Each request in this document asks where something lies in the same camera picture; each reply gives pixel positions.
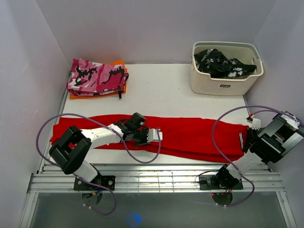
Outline red trousers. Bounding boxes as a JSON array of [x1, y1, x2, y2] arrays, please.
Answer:
[[49, 114, 250, 164]]

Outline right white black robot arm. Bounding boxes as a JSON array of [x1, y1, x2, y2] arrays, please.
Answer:
[[214, 112, 304, 189]]

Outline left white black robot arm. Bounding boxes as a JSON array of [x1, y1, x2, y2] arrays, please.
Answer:
[[49, 113, 159, 190]]

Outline orange folded trousers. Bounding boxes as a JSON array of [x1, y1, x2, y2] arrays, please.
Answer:
[[69, 60, 127, 100]]

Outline pink camouflage folded trousers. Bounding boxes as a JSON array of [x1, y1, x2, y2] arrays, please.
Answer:
[[66, 58, 129, 96]]

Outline black white floral trousers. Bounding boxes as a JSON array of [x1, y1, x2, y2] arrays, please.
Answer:
[[194, 48, 257, 79]]

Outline cream perforated plastic basket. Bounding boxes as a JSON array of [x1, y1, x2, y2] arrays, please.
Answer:
[[190, 41, 264, 96]]

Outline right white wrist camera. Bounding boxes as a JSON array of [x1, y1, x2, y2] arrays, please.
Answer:
[[246, 115, 261, 130]]

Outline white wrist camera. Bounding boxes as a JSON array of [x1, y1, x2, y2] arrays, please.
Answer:
[[147, 128, 163, 143], [246, 115, 261, 130]]

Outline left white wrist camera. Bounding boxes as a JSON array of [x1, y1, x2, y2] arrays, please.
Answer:
[[147, 128, 163, 143]]

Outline aluminium rail frame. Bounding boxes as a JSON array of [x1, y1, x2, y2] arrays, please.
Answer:
[[19, 90, 297, 228]]

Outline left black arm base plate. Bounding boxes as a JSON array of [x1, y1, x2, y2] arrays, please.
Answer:
[[73, 175, 116, 191]]

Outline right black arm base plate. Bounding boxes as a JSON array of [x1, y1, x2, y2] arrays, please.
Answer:
[[198, 175, 243, 190]]

